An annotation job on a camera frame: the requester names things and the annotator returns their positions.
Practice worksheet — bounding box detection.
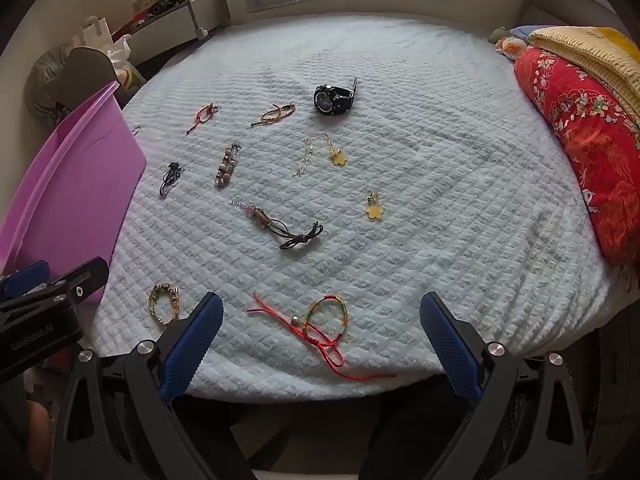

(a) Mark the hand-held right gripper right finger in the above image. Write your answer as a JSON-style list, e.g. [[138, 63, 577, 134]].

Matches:
[[357, 291, 588, 480]]

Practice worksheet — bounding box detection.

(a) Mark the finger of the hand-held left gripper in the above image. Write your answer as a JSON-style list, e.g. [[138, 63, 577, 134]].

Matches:
[[0, 260, 51, 302], [47, 256, 110, 306]]

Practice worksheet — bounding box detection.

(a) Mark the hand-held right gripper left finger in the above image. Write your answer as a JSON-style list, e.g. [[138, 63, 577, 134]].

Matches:
[[52, 291, 261, 480]]

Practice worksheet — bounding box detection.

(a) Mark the small colourful bead bracelet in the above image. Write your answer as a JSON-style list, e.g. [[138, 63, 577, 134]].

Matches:
[[147, 283, 182, 328]]

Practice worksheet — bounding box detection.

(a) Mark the purple plastic bin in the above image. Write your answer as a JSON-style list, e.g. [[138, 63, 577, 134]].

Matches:
[[0, 80, 148, 306]]

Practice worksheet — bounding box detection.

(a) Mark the black cord flower necklace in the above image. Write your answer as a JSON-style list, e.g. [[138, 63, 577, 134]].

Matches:
[[159, 161, 182, 200]]

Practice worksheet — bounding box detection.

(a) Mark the rainbow and red cord bracelet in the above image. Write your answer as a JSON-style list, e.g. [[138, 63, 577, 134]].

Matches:
[[246, 293, 398, 381]]

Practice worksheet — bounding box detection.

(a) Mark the brown cord bracelet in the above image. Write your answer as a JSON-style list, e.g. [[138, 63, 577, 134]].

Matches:
[[230, 200, 324, 251]]

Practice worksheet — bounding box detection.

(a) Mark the large bead charm bracelet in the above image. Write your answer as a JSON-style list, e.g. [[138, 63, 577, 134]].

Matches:
[[215, 142, 242, 190]]

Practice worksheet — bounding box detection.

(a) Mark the red cord charm bracelet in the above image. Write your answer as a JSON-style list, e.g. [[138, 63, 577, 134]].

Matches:
[[186, 103, 220, 135]]

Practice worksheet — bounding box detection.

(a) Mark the gold chain flower necklace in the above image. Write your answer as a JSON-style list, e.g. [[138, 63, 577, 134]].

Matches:
[[292, 133, 349, 178]]

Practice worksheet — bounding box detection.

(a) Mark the orange braided bracelet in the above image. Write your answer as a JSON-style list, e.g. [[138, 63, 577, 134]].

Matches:
[[251, 103, 296, 127]]

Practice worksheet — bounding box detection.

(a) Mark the black wrist watch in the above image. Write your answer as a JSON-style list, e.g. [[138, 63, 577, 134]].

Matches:
[[313, 77, 359, 116]]

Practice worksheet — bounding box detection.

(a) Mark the white quilted bed blanket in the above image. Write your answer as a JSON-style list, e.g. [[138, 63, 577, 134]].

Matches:
[[92, 12, 613, 403]]

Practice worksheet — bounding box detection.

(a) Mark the grey cloth on chair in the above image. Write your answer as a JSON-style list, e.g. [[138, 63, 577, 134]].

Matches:
[[24, 46, 81, 128]]

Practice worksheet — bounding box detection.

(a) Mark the grey-brown chair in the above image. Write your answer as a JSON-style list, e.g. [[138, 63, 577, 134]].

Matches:
[[65, 47, 121, 98]]

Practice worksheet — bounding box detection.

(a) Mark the white plastic bag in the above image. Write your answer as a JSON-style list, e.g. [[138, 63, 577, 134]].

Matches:
[[105, 34, 148, 92]]

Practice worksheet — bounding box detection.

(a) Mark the white paper bag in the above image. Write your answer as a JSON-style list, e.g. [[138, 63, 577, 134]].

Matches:
[[72, 16, 113, 53]]

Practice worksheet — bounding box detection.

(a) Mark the red floral quilt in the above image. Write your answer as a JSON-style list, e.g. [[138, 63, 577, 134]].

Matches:
[[514, 46, 640, 266]]

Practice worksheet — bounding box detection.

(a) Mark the white and orange plush toy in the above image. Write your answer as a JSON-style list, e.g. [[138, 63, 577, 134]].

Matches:
[[496, 37, 528, 62]]

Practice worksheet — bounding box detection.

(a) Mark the blue pillow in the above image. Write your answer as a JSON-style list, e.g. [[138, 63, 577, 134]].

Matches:
[[510, 25, 556, 41]]

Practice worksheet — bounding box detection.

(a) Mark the yellow knitted blanket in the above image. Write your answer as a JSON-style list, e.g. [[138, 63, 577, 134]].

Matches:
[[527, 26, 640, 96]]

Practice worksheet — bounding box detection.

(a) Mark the grey padded headboard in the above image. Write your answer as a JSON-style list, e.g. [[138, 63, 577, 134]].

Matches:
[[520, 0, 631, 36]]

